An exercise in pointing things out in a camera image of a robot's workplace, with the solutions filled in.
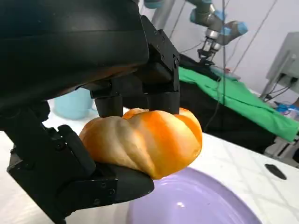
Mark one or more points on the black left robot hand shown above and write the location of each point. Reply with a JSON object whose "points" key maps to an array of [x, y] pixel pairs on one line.
{"points": [[70, 46]]}

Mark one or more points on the orange white toy bread roll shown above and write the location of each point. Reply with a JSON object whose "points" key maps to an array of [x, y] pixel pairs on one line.
{"points": [[151, 140]]}

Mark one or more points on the pale green mug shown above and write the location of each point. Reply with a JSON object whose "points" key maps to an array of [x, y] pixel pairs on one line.
{"points": [[70, 105]]}

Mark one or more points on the green cloth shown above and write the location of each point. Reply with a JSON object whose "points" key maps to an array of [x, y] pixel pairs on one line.
{"points": [[245, 105]]}

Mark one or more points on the lilac plate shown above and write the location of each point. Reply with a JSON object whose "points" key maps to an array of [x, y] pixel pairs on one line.
{"points": [[198, 200]]}

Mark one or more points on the black oval table grommet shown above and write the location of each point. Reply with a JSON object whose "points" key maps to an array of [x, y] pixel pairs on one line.
{"points": [[275, 171]]}

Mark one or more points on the grey desk frame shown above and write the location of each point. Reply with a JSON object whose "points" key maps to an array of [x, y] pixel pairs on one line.
{"points": [[283, 151]]}

